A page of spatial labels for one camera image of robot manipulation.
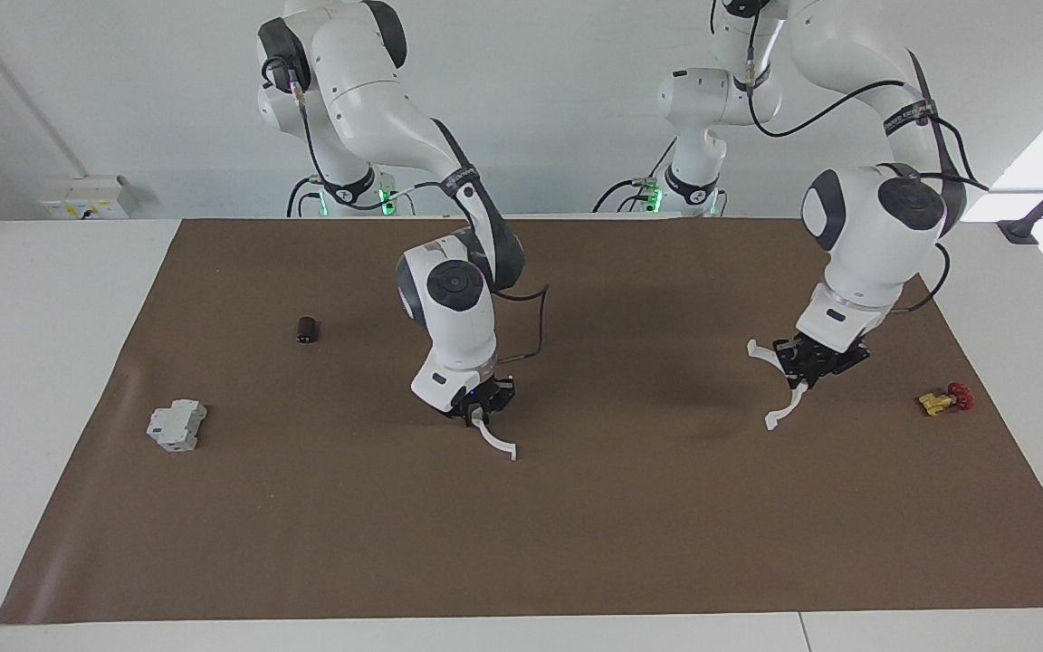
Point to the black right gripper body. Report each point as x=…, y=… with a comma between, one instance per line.
x=485, y=397

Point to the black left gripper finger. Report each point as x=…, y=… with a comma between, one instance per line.
x=804, y=380
x=784, y=358

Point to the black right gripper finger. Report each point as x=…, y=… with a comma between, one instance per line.
x=502, y=402
x=474, y=417

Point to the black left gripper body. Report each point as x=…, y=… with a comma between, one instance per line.
x=825, y=358

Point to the white half pipe clamp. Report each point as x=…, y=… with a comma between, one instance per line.
x=784, y=409
x=496, y=441

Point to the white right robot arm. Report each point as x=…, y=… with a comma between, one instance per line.
x=449, y=308

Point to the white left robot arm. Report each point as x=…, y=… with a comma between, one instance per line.
x=875, y=235

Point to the brown table mat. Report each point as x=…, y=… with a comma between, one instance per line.
x=576, y=525

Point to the small dark brown cylinder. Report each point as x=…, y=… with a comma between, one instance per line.
x=307, y=330

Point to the white grey circuit breaker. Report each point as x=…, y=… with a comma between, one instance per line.
x=176, y=426

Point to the white wall socket box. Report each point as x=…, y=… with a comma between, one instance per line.
x=82, y=197

